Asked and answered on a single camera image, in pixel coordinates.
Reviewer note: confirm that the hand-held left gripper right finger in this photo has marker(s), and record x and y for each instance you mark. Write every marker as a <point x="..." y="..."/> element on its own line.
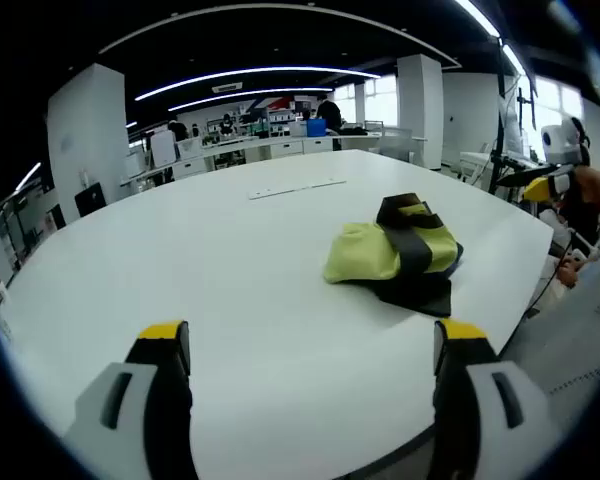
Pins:
<point x="480" y="400"/>

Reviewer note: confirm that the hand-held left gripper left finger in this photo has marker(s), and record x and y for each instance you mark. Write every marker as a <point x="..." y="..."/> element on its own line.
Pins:
<point x="130" y="400"/>

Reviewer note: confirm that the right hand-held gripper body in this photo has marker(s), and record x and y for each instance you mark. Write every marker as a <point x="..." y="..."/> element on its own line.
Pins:
<point x="560" y="145"/>

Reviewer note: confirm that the yellow blue grey garment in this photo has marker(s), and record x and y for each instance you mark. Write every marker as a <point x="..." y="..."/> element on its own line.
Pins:
<point x="360" y="255"/>

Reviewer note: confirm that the white square pillar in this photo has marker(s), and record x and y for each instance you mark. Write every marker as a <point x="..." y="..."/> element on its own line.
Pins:
<point x="85" y="135"/>
<point x="420" y="110"/>

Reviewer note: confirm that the person's light patterned clothing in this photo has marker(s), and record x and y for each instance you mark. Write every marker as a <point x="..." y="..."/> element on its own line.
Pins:
<point x="590" y="310"/>

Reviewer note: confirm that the black chair back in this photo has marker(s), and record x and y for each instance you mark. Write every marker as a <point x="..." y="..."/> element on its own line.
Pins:
<point x="90" y="200"/>

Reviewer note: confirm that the blue storage box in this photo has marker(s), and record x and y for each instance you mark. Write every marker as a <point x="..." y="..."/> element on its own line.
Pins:
<point x="317" y="127"/>

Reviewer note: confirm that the white flat table strip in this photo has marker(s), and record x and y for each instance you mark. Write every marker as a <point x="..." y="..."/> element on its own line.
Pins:
<point x="290" y="190"/>

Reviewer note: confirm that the white standing board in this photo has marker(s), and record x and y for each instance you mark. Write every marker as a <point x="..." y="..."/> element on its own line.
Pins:
<point x="162" y="150"/>

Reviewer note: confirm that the long curved ceiling light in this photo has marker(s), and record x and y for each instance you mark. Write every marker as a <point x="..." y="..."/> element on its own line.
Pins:
<point x="250" y="95"/>
<point x="260" y="74"/>

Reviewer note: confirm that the ceiling air vent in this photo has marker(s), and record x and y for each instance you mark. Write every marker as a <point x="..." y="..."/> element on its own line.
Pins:
<point x="227" y="88"/>

